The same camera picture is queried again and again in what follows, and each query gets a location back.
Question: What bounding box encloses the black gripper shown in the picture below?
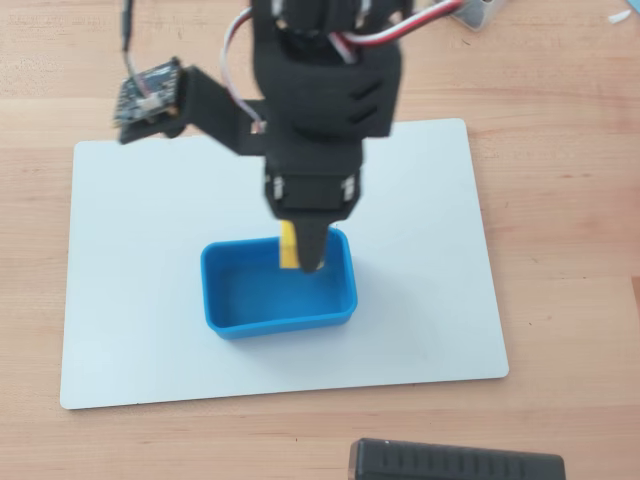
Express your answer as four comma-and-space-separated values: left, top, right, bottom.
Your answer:
252, 35, 404, 275

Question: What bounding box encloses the yellow cube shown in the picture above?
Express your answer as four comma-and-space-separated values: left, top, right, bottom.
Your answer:
279, 222, 300, 270

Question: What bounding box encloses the blue rectangular bin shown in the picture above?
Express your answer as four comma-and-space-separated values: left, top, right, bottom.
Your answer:
199, 227, 359, 342

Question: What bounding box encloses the white rectangular mat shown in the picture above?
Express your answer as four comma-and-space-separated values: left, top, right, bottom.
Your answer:
59, 118, 510, 411

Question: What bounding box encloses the black ribbed device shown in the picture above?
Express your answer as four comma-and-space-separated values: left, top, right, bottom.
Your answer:
347, 437, 567, 480

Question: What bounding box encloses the white object top right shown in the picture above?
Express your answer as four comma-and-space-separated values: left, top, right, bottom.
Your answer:
447, 0, 512, 32

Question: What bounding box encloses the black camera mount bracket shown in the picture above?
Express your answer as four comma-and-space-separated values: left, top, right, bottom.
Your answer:
167, 64, 269, 157

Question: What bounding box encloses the white looped servo cable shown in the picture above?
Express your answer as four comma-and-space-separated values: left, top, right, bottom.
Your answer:
221, 8, 266, 134

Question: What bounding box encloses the red white black servo cable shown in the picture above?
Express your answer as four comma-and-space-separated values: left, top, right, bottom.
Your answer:
327, 0, 466, 64

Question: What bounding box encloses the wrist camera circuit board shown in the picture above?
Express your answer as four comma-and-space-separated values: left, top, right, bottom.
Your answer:
110, 56, 185, 146

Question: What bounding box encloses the camera usb cable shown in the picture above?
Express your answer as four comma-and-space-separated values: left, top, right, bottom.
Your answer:
121, 0, 151, 101

